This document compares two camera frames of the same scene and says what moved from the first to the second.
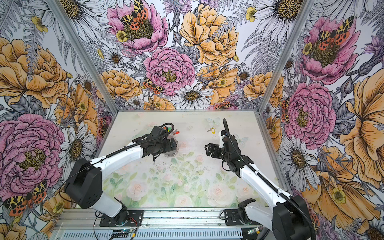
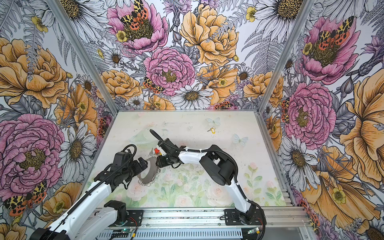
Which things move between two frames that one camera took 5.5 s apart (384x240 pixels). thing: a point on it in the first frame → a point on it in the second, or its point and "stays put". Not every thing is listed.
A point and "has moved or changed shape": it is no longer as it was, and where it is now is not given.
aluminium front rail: x=155 y=219 stays put
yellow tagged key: x=213 y=130 stays put
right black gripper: x=208 y=151 → x=161 y=163
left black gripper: x=168 y=148 → x=143 y=164
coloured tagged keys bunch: x=172 y=135 has moved or changed shape
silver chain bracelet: x=172 y=153 has moved or changed shape
